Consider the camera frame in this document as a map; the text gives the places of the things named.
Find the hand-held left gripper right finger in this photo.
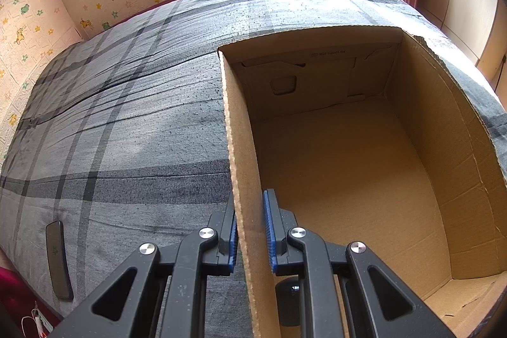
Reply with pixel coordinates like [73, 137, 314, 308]
[263, 188, 454, 338]

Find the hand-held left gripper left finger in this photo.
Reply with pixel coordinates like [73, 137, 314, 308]
[49, 192, 239, 338]

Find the brown cardboard box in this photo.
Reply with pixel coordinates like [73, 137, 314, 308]
[217, 25, 507, 338]

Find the small black glossy object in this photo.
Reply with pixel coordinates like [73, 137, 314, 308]
[274, 277, 302, 327]

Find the black smartphone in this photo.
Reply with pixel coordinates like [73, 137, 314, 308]
[45, 220, 74, 300]

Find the grey plaid bedsheet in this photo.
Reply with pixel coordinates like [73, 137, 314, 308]
[0, 0, 507, 338]

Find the white cable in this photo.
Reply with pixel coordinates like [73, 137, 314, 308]
[22, 306, 54, 335]

